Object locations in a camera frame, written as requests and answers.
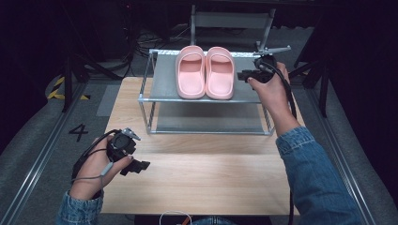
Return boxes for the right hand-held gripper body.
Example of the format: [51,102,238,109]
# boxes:
[253,44,292,84]

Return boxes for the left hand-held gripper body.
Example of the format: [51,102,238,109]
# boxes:
[105,127,142,163]

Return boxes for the pink rubber slipper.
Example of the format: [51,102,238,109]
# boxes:
[175,44,207,100]
[204,46,236,101]

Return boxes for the grey metal shoe rack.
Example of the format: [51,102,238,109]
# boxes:
[137,48,277,137]

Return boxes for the person's right hand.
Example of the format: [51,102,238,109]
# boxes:
[246,61,297,113]

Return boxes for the person's left hand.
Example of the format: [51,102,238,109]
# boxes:
[69,134,135,202]

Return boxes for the black tripod stand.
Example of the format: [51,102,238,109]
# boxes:
[288,57,330,119]
[60,51,124,114]

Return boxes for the yellow black floor tape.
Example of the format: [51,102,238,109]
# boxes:
[46,76,92,101]

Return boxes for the person's blue denim pants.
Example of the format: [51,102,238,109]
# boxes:
[190,215,239,225]

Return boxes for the grey thin cable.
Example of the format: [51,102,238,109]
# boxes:
[70,161,115,189]

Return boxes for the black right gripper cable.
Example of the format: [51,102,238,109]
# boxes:
[257,58,299,225]

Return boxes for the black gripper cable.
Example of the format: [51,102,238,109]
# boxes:
[70,128,122,182]
[257,58,299,225]

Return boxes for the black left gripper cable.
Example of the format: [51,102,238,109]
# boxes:
[70,128,122,182]

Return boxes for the grey metal frame stand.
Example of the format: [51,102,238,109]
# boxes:
[190,4,277,53]

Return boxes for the white thin cable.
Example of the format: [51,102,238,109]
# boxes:
[159,210,192,225]

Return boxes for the metal floor rail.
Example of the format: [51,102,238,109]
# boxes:
[0,83,89,225]
[304,87,378,225]

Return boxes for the bundle of black floor cables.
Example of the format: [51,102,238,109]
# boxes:
[132,26,192,59]

